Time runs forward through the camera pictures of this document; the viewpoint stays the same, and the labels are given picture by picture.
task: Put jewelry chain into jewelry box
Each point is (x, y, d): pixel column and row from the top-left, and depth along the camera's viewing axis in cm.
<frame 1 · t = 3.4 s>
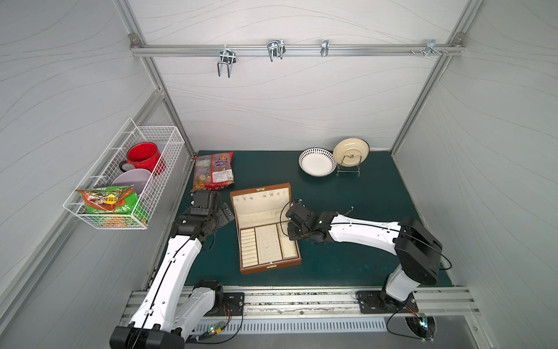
left hand: (218, 218, 78), fingers open
right hand: (289, 229, 85), fingers open
brown jewelry box: (261, 243, 84), point 6 cm above the table
red snack bag: (213, 171, 109), point 5 cm above the table
white bowl diamond pattern rim: (317, 162, 118), point 2 cm above the table
cream speckled plate: (351, 152, 103), point 16 cm above the table

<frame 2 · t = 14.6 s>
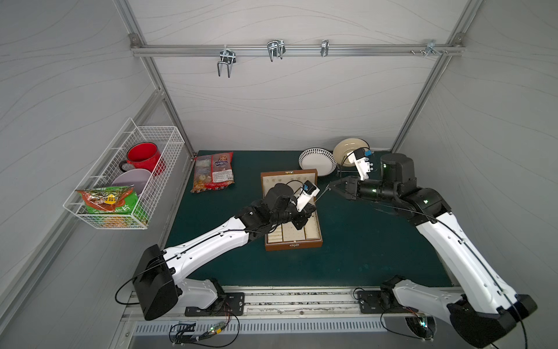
left hand: (315, 209, 71), fingers closed
right hand: (330, 184, 64), fingers closed
brown jewelry box: (286, 235, 86), point 6 cm above the table
the other named things where they were.

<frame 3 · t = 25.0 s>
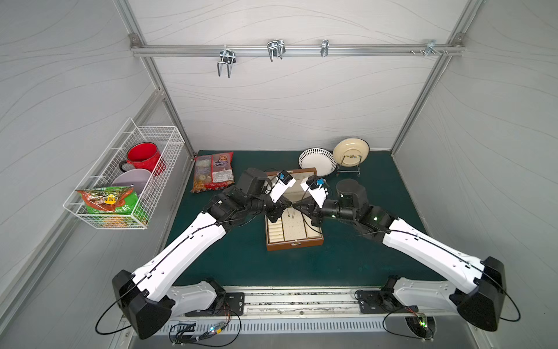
left hand: (289, 202, 69), fingers closed
right hand: (294, 203, 68), fingers closed
the named things where they were.

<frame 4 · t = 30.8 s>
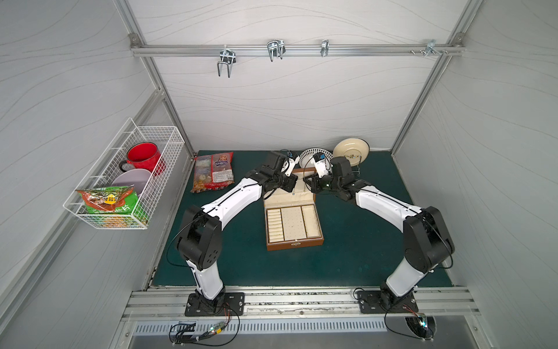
left hand: (295, 178, 87), fingers closed
right hand: (305, 176, 88), fingers closed
the named things where they were.

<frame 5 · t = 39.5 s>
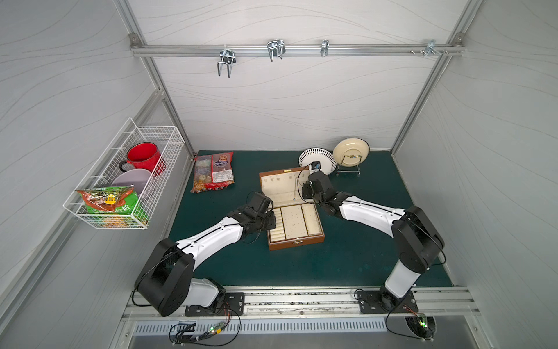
left hand: (275, 221, 86), fingers open
right hand: (307, 180, 91), fingers closed
the named things where they were.

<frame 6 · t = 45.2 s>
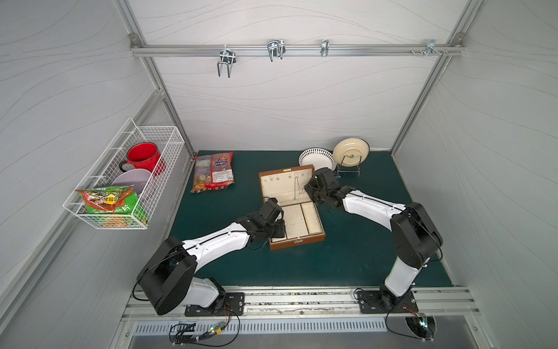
left hand: (285, 229, 84), fingers closed
right hand: (303, 184, 92), fingers open
the named things where they were.

